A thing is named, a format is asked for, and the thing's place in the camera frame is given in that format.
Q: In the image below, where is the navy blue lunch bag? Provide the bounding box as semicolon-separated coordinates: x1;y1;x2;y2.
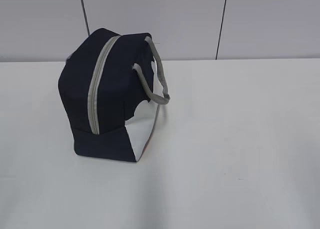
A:
58;28;170;163

